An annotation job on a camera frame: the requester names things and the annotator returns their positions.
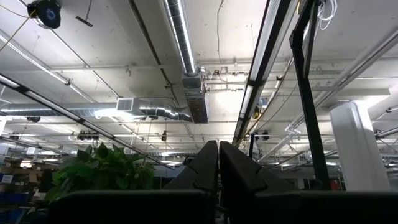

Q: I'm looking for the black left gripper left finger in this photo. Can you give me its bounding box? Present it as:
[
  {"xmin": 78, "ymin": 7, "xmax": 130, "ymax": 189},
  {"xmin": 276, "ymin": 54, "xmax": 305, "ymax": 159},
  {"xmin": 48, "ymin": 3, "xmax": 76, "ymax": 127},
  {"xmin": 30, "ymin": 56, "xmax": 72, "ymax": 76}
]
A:
[{"xmin": 164, "ymin": 140, "xmax": 219, "ymax": 192}]

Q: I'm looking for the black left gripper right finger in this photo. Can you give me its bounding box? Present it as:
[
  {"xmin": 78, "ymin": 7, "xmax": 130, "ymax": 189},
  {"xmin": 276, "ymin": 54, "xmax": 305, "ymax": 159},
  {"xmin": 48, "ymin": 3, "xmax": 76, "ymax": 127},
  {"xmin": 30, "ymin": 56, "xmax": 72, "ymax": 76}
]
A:
[{"xmin": 219, "ymin": 141, "xmax": 300, "ymax": 192}]

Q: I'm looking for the rusty ceiling air unit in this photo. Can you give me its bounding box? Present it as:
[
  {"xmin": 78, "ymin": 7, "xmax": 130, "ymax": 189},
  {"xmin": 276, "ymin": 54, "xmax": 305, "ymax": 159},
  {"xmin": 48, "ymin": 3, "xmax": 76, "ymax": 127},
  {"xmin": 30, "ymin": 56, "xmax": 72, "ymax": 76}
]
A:
[{"xmin": 182, "ymin": 72, "xmax": 210, "ymax": 124}]

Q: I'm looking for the potted green leafy plant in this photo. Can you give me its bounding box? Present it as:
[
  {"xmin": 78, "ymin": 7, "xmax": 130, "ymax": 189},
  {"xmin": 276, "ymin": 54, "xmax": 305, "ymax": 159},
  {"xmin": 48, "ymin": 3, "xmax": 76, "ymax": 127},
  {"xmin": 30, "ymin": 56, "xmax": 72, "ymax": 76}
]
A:
[{"xmin": 45, "ymin": 142, "xmax": 156, "ymax": 207}]

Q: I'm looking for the white building column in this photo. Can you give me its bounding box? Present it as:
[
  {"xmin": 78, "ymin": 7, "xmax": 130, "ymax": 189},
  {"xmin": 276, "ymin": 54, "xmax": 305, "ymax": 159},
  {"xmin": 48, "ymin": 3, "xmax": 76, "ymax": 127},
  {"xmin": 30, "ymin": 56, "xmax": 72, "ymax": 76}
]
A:
[{"xmin": 329, "ymin": 100, "xmax": 392, "ymax": 192}]

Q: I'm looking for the long ceiling light bar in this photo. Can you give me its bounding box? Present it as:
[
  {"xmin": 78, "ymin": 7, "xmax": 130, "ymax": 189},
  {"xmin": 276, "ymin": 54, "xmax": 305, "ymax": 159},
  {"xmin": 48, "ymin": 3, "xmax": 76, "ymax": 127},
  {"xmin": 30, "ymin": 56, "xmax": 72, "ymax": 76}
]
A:
[{"xmin": 232, "ymin": 0, "xmax": 300, "ymax": 146}]

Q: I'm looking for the white ceiling pipe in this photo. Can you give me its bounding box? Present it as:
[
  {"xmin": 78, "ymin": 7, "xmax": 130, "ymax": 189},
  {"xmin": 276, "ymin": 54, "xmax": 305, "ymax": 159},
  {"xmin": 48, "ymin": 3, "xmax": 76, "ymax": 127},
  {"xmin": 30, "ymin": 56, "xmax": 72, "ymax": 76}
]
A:
[{"xmin": 257, "ymin": 27, "xmax": 398, "ymax": 162}]

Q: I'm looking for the storage shelf with blue bins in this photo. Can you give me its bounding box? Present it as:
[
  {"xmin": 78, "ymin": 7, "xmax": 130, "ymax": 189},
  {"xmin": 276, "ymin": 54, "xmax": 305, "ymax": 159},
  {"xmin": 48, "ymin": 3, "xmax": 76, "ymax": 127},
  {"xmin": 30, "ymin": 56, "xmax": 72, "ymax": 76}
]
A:
[{"xmin": 0, "ymin": 167, "xmax": 41, "ymax": 224}]

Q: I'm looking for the silver duct with vent grille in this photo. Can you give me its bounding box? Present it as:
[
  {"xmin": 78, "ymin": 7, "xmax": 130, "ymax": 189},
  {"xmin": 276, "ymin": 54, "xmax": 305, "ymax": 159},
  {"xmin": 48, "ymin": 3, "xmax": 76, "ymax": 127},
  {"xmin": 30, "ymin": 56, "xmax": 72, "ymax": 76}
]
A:
[{"xmin": 0, "ymin": 97, "xmax": 193, "ymax": 123}]

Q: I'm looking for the black aluminium rig frame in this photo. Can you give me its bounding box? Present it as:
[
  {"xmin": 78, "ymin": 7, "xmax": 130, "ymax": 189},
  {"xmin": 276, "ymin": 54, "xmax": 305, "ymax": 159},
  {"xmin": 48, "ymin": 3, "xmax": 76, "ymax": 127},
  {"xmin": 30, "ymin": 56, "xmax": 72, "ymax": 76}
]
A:
[{"xmin": 289, "ymin": 0, "xmax": 331, "ymax": 190}]

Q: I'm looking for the long silver spiral duct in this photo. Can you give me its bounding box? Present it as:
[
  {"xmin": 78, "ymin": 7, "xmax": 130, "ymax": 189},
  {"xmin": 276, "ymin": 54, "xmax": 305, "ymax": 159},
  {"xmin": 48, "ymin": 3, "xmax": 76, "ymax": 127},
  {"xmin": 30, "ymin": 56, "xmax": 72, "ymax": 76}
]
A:
[{"xmin": 163, "ymin": 0, "xmax": 198, "ymax": 75}]

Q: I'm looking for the black ceiling cable reel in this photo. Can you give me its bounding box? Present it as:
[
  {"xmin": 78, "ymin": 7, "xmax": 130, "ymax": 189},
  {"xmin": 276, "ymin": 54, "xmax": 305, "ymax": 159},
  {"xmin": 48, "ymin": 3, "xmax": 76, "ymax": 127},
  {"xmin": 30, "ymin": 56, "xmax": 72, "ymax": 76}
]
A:
[{"xmin": 27, "ymin": 0, "xmax": 62, "ymax": 30}]

